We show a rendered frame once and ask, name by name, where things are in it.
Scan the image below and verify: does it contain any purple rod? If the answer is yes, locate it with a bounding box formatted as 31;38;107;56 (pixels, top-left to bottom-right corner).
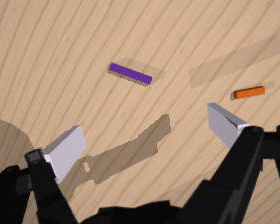
109;63;152;85

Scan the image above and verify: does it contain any orange rod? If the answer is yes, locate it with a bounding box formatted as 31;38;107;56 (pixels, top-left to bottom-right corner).
234;86;265;99

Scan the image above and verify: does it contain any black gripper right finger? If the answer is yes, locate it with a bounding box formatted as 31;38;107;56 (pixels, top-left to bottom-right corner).
165;102;280;224

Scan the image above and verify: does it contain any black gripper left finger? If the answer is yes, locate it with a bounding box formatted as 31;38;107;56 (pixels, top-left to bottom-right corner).
0;125;87;224

